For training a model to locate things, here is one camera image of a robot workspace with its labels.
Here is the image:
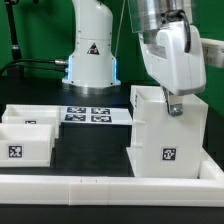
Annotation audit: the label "grey camera cable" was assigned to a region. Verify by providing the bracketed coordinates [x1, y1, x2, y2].
[160, 9, 192, 54]

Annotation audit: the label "black base cables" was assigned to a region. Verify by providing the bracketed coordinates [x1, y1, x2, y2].
[0, 58, 70, 76]

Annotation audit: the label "black camera stand pole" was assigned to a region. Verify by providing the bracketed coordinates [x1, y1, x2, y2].
[4, 0, 24, 80]

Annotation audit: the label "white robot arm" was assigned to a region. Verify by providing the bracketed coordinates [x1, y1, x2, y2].
[62, 0, 206, 116]

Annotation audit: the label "white rear drawer tray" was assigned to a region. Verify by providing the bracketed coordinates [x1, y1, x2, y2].
[2, 104, 61, 138]

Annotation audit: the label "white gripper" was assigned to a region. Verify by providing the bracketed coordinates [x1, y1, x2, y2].
[139, 22, 206, 117]

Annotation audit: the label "white drawer cabinet box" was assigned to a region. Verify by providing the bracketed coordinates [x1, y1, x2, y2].
[127, 86, 208, 179]

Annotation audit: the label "white drawer tray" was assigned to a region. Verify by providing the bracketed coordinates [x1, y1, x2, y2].
[2, 104, 61, 138]
[0, 124, 54, 167]

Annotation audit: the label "white fiducial marker plate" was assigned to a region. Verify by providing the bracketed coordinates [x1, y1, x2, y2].
[61, 106, 132, 125]

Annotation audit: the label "white front drawer tray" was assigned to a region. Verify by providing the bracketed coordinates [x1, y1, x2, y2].
[0, 124, 54, 167]

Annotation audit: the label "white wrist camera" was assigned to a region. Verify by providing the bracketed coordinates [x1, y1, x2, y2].
[201, 38, 224, 68]

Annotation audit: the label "white L-shaped border fence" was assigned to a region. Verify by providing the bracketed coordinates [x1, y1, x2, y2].
[0, 153, 224, 207]

